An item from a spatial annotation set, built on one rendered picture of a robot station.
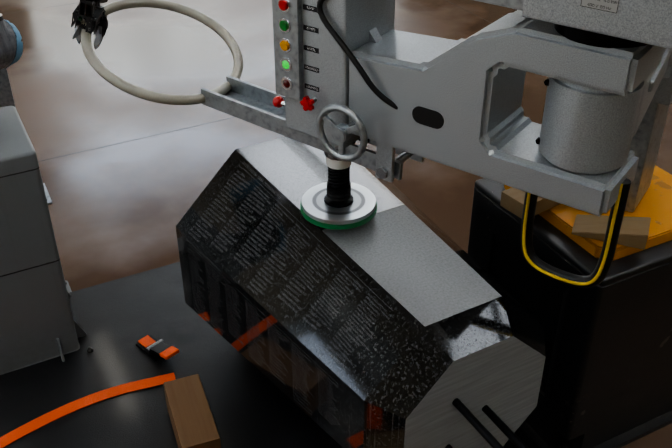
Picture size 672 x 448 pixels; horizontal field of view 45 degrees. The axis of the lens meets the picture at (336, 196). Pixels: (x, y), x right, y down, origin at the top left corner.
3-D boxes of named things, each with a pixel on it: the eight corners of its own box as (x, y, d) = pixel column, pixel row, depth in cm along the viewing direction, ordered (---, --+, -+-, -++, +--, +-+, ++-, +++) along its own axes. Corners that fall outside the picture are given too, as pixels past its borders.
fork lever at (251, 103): (431, 156, 216) (432, 139, 214) (392, 186, 203) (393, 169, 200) (237, 86, 250) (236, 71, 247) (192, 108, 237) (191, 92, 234)
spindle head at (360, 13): (443, 144, 214) (456, -24, 190) (398, 178, 199) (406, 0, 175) (333, 108, 232) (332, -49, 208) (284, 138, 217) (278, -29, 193)
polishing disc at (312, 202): (286, 200, 233) (286, 197, 232) (343, 177, 244) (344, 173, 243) (332, 233, 219) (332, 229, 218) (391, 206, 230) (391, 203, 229)
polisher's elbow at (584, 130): (550, 127, 189) (562, 48, 179) (634, 146, 182) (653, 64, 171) (525, 163, 175) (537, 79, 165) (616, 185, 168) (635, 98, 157)
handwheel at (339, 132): (385, 155, 203) (387, 100, 195) (362, 171, 197) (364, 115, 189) (337, 138, 211) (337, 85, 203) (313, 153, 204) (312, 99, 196)
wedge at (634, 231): (647, 231, 232) (651, 217, 229) (644, 250, 224) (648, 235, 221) (576, 216, 238) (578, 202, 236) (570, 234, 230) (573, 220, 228)
